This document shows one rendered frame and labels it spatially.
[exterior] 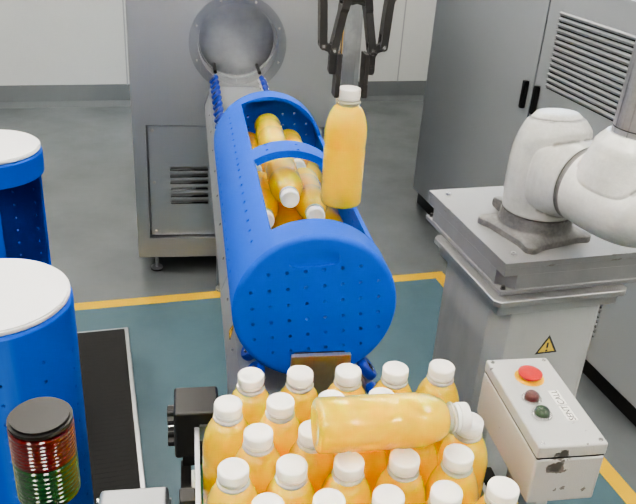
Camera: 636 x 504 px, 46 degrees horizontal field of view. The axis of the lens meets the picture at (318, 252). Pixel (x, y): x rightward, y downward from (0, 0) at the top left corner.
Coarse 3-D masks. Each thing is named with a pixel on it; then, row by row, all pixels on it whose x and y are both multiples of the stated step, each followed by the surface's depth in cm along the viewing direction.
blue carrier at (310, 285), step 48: (288, 96) 197; (240, 144) 169; (288, 144) 160; (240, 192) 149; (240, 240) 133; (288, 240) 122; (336, 240) 123; (240, 288) 124; (288, 288) 126; (336, 288) 127; (384, 288) 128; (240, 336) 128; (288, 336) 130; (336, 336) 131
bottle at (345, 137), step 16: (336, 112) 123; (352, 112) 122; (336, 128) 123; (352, 128) 122; (336, 144) 124; (352, 144) 124; (336, 160) 125; (352, 160) 125; (336, 176) 126; (352, 176) 126; (336, 192) 127; (352, 192) 128; (336, 208) 129
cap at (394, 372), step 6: (384, 366) 113; (390, 366) 113; (396, 366) 113; (402, 366) 113; (384, 372) 112; (390, 372) 112; (396, 372) 112; (402, 372) 112; (408, 372) 113; (384, 378) 112; (390, 378) 111; (396, 378) 111; (402, 378) 111; (396, 384) 112
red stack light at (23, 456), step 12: (72, 420) 76; (72, 432) 76; (12, 444) 74; (24, 444) 73; (36, 444) 73; (48, 444) 73; (60, 444) 74; (72, 444) 76; (12, 456) 75; (24, 456) 74; (36, 456) 73; (48, 456) 74; (60, 456) 75; (72, 456) 76; (24, 468) 74; (36, 468) 74; (48, 468) 75
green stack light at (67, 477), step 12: (60, 468) 76; (72, 468) 77; (24, 480) 75; (36, 480) 75; (48, 480) 75; (60, 480) 76; (72, 480) 78; (24, 492) 76; (36, 492) 76; (48, 492) 76; (60, 492) 77; (72, 492) 78
